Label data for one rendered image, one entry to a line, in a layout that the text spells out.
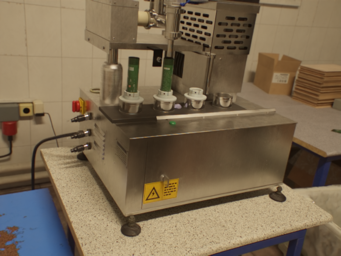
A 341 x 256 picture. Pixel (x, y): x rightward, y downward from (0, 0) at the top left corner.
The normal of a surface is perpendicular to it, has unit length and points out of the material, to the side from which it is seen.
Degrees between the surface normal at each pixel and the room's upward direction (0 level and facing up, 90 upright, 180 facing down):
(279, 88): 90
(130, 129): 0
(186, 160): 90
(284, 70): 107
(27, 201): 0
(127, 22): 90
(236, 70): 90
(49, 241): 0
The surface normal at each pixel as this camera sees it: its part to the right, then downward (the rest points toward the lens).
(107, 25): -0.88, 0.07
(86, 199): 0.11, -0.93
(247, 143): 0.47, 0.35
